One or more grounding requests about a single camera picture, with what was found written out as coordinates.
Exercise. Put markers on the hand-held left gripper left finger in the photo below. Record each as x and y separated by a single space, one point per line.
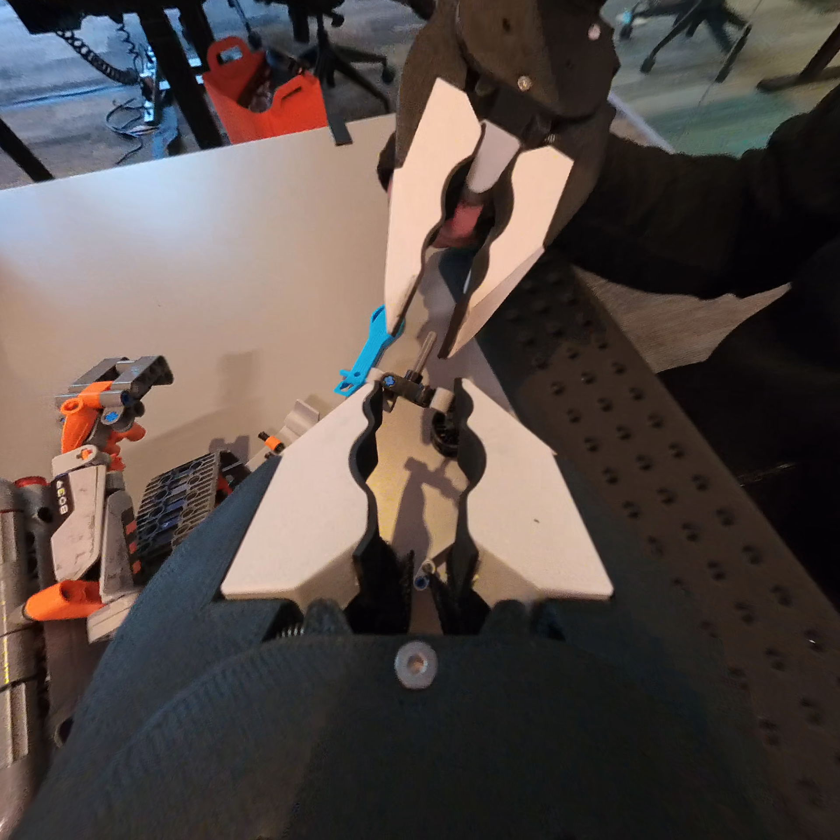
295 525

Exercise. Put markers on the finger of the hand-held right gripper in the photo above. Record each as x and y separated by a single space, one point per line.
525 210
427 158

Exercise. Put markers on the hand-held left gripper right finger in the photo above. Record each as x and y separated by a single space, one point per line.
538 525

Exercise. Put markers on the small black wheel assembly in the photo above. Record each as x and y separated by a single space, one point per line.
446 423

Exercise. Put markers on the blue plastic separator tool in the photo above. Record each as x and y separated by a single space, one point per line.
368 348

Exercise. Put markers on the person's right forearm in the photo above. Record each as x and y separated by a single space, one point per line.
709 197

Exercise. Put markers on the person's right hand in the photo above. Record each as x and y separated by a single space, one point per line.
460 223

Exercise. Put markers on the small grey orange connector assembly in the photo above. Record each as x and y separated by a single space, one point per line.
292 427

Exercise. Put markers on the black perforated board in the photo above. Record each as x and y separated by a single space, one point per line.
656 525

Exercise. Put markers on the black office chair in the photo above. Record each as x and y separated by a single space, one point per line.
335 46

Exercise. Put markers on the red tool basket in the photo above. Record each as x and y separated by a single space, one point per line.
263 92

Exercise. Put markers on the grey orange tracked toy robot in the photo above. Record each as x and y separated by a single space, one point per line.
92 525

